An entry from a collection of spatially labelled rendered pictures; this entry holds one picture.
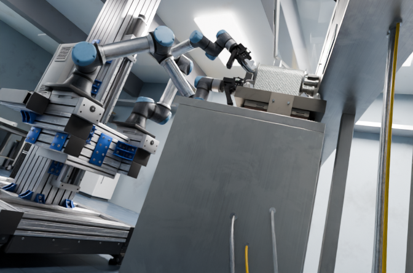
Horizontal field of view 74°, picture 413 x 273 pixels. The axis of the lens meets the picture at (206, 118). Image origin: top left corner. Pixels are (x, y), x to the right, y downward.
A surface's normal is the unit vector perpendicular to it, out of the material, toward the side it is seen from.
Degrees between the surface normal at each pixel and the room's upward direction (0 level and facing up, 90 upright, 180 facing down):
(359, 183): 90
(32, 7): 90
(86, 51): 95
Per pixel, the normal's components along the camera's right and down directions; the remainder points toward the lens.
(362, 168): -0.43, -0.41
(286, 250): -0.21, -0.37
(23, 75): 0.85, 0.10
